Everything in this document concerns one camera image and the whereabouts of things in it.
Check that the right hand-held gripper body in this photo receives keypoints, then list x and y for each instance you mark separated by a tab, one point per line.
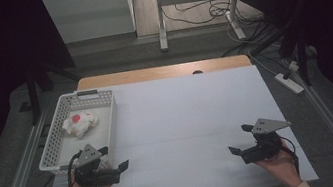
262	149

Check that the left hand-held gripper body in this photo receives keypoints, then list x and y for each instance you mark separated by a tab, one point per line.
95	178

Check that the person's right hand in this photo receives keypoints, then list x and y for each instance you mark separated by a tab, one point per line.
279	166

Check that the white crumpled cloth red spot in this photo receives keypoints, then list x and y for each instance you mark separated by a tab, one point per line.
80	124

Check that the white perforated plastic basket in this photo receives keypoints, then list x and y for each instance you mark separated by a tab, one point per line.
62	150

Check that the white table sheet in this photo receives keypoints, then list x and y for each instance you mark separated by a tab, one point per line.
185	121

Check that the white power strip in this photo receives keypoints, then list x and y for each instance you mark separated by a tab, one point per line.
288	83

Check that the black metal stand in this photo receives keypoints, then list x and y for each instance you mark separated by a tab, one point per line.
301	52
33	94

